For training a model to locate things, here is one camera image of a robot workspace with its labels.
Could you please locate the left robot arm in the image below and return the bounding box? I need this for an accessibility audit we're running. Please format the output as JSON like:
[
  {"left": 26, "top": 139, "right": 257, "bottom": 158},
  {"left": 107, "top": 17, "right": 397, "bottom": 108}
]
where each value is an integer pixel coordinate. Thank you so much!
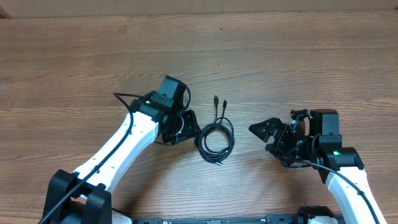
[{"left": 41, "top": 76, "right": 200, "bottom": 224}]

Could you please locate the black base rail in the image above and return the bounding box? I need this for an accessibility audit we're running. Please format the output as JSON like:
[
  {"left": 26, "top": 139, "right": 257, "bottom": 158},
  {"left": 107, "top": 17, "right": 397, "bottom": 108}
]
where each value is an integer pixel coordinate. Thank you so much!
[{"left": 133, "top": 205, "right": 346, "bottom": 224}]

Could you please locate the black USB-A cable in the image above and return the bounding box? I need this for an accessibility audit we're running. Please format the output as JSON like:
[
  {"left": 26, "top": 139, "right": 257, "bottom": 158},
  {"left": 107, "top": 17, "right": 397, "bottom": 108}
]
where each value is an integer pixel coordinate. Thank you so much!
[{"left": 195, "top": 95, "right": 236, "bottom": 165}]

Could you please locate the black USB-C cable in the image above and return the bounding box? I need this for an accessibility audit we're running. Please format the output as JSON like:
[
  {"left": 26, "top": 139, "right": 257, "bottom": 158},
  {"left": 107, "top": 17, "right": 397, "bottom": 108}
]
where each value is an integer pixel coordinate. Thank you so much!
[{"left": 198, "top": 100, "right": 234, "bottom": 166}]

